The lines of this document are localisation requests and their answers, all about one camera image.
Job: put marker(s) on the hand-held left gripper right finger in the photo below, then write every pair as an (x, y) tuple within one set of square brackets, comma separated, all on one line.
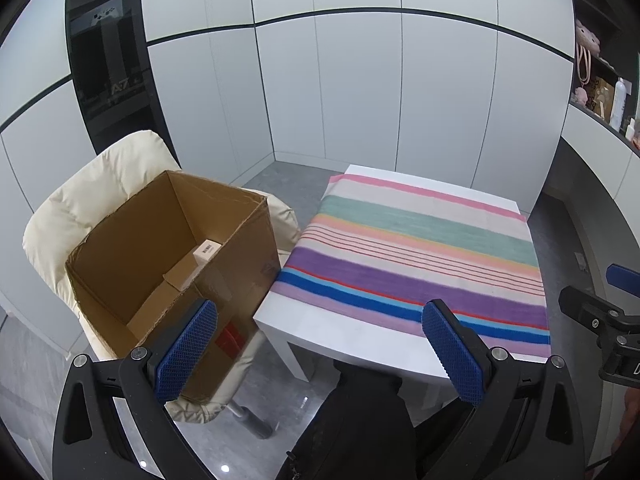
[(452, 355)]

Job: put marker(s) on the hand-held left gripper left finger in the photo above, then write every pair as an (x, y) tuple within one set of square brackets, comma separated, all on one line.
[(187, 350)]

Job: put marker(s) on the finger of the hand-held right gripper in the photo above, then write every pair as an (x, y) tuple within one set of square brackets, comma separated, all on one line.
[(622, 275), (582, 305)]

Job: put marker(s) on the small white box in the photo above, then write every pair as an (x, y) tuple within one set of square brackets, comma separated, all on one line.
[(206, 252)]

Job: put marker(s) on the brown cardboard box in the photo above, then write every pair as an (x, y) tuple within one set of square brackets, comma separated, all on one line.
[(240, 260)]

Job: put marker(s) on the striped colourful cloth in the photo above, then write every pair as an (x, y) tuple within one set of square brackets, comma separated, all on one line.
[(410, 260)]

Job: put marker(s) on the white table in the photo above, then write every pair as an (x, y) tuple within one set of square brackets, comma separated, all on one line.
[(350, 332)]

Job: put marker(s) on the tall white bottle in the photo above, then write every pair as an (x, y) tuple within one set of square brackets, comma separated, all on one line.
[(619, 105)]

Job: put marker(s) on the brown printed bag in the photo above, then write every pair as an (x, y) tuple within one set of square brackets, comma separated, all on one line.
[(601, 95)]

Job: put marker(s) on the cream padded chair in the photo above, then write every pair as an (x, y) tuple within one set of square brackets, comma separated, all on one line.
[(90, 185)]

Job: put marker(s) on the wall socket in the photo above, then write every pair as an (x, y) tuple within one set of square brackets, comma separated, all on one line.
[(580, 261)]

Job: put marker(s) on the wall shelf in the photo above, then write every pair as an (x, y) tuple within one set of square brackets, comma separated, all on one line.
[(615, 50)]

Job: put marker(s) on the black glass wall panel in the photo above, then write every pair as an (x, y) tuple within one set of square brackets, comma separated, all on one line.
[(115, 60)]

